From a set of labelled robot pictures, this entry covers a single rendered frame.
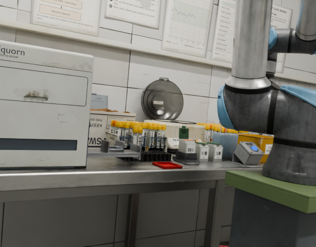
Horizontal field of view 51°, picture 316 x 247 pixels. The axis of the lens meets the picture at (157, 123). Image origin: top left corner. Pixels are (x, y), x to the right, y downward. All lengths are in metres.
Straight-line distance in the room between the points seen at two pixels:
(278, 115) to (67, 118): 0.52
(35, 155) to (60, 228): 0.83
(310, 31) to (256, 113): 0.31
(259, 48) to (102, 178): 0.51
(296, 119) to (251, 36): 0.22
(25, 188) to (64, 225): 0.83
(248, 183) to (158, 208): 1.07
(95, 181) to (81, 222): 0.80
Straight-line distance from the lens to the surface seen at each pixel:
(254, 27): 0.83
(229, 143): 1.32
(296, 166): 0.86
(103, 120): 1.22
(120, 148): 0.98
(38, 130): 0.86
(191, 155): 1.12
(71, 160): 0.89
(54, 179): 0.85
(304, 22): 1.03
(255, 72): 0.85
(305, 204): 0.73
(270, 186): 0.78
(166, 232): 1.93
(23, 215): 1.59
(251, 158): 1.22
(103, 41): 1.57
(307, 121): 0.86
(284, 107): 0.86
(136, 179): 0.94
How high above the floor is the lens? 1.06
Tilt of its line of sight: 3 degrees down
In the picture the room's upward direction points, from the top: 5 degrees clockwise
